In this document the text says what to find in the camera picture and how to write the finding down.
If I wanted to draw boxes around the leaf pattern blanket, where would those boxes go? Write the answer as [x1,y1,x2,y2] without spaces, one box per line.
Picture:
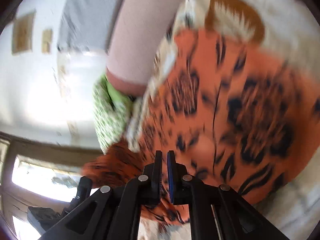
[127,0,319,239]

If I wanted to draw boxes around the green checkered folded quilt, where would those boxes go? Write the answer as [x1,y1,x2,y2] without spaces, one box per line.
[93,75,133,153]

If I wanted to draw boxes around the grey pillow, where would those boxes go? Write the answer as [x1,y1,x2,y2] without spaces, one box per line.
[57,0,123,52]

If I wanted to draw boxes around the stained glass door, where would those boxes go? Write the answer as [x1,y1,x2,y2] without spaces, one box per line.
[1,133,101,239]

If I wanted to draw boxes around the orange floral garment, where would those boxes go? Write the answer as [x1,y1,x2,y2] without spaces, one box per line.
[81,28,320,227]

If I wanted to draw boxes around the beige wall switch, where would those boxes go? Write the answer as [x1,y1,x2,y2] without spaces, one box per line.
[41,29,53,54]

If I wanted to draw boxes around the pink bolster pillow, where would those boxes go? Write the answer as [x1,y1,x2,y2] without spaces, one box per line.
[106,0,184,97]

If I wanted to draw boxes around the wall plaque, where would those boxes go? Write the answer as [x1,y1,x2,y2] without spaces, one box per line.
[11,11,36,55]

